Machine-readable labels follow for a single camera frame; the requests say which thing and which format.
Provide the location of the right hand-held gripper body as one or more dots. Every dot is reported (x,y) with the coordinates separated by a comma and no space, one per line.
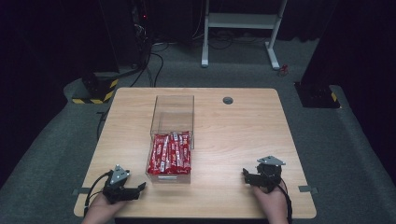
(269,174)

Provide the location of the black stand base plate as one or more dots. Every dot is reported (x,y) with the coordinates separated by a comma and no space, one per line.
(316,95)

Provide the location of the pile of red snack packets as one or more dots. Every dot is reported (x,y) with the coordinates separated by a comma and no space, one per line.
(170,154)

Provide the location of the dark equipment rack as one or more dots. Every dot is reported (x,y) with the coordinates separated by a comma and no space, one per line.
(134,28)

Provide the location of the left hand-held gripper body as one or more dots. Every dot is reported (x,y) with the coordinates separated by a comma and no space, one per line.
(115,186)

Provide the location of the person's right hand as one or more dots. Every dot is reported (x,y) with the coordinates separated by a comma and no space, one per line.
(274,205)

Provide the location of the person's left hand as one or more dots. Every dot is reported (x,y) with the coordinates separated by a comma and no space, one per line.
(99,210)

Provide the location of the clear plastic box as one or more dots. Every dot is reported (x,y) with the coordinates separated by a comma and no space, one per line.
(172,115)
(168,179)

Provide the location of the small red floor object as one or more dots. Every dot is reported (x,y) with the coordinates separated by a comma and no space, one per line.
(282,70)

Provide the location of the black yellow striped stand base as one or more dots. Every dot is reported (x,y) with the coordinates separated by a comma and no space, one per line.
(99,88)

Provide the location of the grey table edge bracket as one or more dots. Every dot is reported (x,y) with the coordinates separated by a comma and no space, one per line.
(81,190)
(308,188)

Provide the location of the white metal stand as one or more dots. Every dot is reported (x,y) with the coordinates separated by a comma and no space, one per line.
(241,21)

